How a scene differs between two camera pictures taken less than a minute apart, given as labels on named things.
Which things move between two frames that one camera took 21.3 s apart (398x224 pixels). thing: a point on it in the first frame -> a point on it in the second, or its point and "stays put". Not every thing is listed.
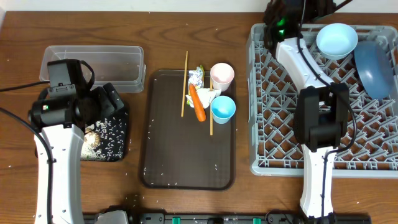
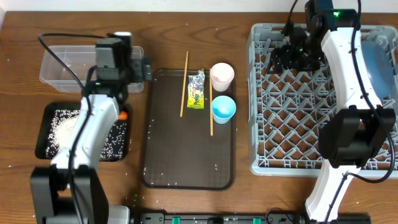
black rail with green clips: [273, 218] stays put
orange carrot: [197, 102] -> [122, 115]
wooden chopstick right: [211, 124] stays put
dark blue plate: [375, 68] stays put
